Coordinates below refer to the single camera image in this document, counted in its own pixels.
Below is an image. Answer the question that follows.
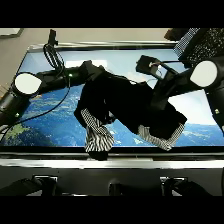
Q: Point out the white checked garment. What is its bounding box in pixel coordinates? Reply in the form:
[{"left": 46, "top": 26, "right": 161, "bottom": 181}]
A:
[{"left": 173, "top": 28, "right": 202, "bottom": 58}]

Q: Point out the silver frame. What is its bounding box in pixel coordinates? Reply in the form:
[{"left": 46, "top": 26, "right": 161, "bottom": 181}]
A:
[{"left": 0, "top": 151, "right": 224, "bottom": 197}]

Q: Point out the black dotted garment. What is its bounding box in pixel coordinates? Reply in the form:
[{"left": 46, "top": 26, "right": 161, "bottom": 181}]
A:
[{"left": 181, "top": 28, "right": 224, "bottom": 68}]

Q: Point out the brown garment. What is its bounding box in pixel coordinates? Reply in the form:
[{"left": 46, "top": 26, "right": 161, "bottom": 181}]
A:
[{"left": 163, "top": 28, "right": 188, "bottom": 43}]

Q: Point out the black cable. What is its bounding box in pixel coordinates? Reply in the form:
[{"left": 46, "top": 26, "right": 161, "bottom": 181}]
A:
[{"left": 0, "top": 43, "right": 73, "bottom": 142}]

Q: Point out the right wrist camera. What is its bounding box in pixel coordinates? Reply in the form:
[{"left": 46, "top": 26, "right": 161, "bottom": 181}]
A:
[{"left": 135, "top": 54, "right": 174, "bottom": 78}]

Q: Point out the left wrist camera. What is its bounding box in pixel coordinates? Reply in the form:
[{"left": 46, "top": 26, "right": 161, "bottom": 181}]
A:
[{"left": 47, "top": 28, "right": 59, "bottom": 48}]

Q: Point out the black shirt with striped cuffs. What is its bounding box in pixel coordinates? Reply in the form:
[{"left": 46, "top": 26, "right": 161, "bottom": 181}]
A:
[{"left": 73, "top": 64, "right": 188, "bottom": 162}]

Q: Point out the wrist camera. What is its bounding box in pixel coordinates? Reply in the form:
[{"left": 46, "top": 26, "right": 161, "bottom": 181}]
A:
[
  {"left": 47, "top": 28, "right": 59, "bottom": 48},
  {"left": 135, "top": 54, "right": 174, "bottom": 78}
]

